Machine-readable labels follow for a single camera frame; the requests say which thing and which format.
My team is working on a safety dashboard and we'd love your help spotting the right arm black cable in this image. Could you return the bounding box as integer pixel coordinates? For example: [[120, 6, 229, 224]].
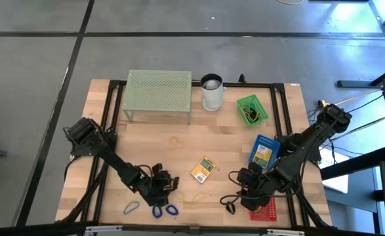
[[220, 170, 249, 206]]

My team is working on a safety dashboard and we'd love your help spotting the slate blue rubber band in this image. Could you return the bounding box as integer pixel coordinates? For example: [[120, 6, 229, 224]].
[[123, 200, 141, 216]]

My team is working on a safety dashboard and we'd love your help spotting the red plastic basket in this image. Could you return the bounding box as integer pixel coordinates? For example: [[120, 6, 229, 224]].
[[249, 196, 278, 222]]

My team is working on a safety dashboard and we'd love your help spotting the black floor cable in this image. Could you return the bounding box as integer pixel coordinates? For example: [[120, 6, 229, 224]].
[[349, 94, 385, 114]]

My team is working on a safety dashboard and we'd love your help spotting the green plastic basket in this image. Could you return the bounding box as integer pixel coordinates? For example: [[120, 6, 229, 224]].
[[236, 94, 270, 127]]

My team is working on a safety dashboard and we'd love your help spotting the yellow floor cable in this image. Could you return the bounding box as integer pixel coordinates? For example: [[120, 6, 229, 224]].
[[275, 0, 306, 6]]

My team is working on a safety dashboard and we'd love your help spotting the white cup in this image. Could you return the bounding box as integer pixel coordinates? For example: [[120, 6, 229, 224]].
[[199, 73, 227, 112]]

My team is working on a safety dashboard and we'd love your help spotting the silver camera mount bar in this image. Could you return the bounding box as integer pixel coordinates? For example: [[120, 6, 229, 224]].
[[83, 224, 306, 236]]

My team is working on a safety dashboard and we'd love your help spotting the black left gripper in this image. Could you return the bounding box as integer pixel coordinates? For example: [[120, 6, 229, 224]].
[[142, 163, 180, 207]]

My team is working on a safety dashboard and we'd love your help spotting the yellow extension cord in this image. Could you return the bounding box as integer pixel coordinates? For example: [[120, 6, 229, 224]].
[[317, 90, 382, 111]]

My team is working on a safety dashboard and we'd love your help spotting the thin yellow rubber band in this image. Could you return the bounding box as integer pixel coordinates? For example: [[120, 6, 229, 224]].
[[169, 136, 184, 151]]

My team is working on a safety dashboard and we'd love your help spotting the black desk frame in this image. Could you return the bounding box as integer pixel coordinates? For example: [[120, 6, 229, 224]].
[[319, 60, 385, 236]]

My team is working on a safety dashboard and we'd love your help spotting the Crayola crayon box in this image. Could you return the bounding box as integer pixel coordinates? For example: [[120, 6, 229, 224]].
[[190, 156, 217, 184], [253, 144, 274, 167]]

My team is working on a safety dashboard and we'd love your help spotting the white floor cable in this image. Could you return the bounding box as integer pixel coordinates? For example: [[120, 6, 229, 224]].
[[339, 108, 385, 140]]

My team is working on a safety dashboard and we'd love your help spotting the large yellow rubber band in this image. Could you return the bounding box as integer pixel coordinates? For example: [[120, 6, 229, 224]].
[[178, 191, 210, 206]]

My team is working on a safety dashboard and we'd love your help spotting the green perforated metal shelf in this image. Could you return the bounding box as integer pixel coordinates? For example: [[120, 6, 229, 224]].
[[121, 69, 193, 125]]

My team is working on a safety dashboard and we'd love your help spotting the white paper sheet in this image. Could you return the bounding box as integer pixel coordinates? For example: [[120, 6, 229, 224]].
[[319, 153, 350, 194]]

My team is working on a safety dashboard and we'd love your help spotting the blue plastic basket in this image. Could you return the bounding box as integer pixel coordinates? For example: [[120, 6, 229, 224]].
[[248, 133, 281, 170]]

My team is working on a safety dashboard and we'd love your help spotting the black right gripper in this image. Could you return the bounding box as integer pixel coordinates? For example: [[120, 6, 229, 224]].
[[238, 163, 278, 211]]

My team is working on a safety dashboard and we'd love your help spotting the black table frame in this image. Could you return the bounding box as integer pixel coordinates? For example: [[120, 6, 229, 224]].
[[56, 79, 333, 230]]

